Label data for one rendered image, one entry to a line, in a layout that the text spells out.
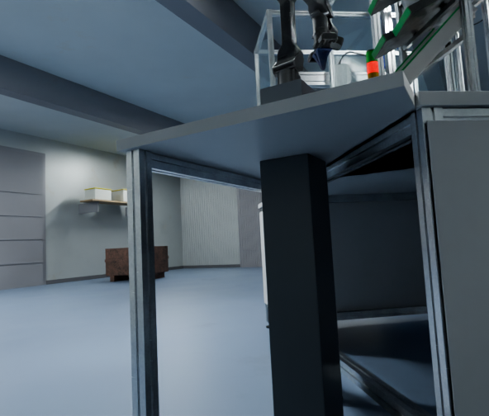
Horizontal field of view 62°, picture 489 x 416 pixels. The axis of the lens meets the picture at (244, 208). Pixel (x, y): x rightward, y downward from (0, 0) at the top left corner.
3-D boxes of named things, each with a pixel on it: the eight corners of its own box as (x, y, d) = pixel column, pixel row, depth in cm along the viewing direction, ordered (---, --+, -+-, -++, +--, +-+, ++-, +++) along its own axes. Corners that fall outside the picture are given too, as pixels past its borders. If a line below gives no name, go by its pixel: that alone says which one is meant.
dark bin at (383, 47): (386, 41, 127) (373, 21, 128) (374, 60, 140) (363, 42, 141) (464, -1, 127) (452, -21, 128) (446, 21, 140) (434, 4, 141)
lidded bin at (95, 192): (100, 202, 911) (100, 191, 913) (112, 200, 892) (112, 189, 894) (83, 200, 871) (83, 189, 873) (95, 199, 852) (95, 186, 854)
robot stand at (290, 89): (263, 151, 126) (259, 89, 128) (282, 158, 138) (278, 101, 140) (305, 144, 119) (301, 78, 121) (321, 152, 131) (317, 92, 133)
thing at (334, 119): (116, 151, 104) (116, 140, 104) (271, 186, 182) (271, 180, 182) (404, 86, 69) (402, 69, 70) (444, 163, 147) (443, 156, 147)
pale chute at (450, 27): (411, 83, 110) (398, 73, 111) (396, 100, 123) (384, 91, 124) (478, 8, 111) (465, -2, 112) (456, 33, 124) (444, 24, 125)
